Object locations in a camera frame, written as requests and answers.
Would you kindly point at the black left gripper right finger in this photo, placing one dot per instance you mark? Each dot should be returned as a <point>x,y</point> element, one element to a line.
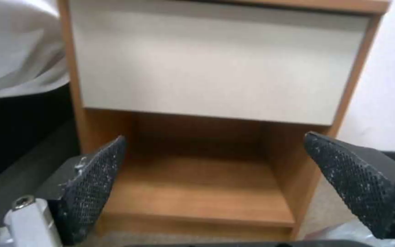
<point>351,180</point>

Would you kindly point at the white bed sheet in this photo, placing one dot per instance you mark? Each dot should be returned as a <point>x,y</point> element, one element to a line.
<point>15,43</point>

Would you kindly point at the black bed base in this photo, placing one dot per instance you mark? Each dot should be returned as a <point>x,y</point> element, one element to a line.
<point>19,133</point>

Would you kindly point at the wooden nightstand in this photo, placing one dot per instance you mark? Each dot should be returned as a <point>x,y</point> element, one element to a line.
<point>197,190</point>

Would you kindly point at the white nightstand drawer front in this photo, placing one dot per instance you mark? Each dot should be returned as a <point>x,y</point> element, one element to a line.
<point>218,64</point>

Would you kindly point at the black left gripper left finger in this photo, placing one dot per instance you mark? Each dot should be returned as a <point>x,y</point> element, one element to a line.
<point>84,190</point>

